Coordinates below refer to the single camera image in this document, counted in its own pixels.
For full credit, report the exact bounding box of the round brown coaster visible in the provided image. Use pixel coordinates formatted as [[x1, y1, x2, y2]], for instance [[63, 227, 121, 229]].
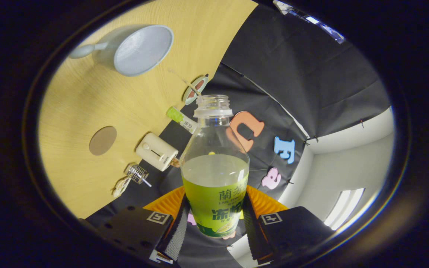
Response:
[[89, 126, 118, 156]]

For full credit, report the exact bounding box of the wooden table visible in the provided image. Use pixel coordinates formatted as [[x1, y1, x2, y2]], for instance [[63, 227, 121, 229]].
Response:
[[38, 0, 258, 220]]

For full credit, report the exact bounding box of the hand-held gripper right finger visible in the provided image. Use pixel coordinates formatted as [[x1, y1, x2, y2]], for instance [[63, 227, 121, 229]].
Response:
[[241, 185, 336, 263]]

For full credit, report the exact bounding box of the white cup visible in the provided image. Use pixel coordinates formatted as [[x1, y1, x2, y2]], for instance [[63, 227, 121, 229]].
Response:
[[92, 25, 174, 77]]

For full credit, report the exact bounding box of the cream toaster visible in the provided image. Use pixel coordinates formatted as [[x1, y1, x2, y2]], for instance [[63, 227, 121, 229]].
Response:
[[136, 133, 179, 172]]

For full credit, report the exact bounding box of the ceiling light panel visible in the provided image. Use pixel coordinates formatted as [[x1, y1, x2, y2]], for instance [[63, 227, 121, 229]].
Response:
[[323, 188, 366, 231]]

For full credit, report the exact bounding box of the pale green plate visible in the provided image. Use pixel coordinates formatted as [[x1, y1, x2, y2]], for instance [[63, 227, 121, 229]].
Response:
[[183, 75, 209, 106]]

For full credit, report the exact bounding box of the slim white green bottle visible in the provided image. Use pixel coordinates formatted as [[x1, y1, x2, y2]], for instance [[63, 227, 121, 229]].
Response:
[[166, 106, 198, 134]]

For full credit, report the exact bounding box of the green label juice bottle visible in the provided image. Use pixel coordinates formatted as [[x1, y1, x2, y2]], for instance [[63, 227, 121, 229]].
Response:
[[180, 95, 250, 239]]

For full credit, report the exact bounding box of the metal wire holder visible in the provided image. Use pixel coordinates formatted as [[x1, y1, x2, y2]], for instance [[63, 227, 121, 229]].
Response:
[[125, 163, 150, 185]]

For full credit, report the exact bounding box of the white divided dish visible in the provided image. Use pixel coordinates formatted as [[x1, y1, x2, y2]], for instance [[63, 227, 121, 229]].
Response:
[[112, 176, 131, 198]]

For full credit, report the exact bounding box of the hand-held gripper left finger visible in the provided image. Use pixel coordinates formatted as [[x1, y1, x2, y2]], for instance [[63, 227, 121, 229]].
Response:
[[95, 185, 191, 264]]

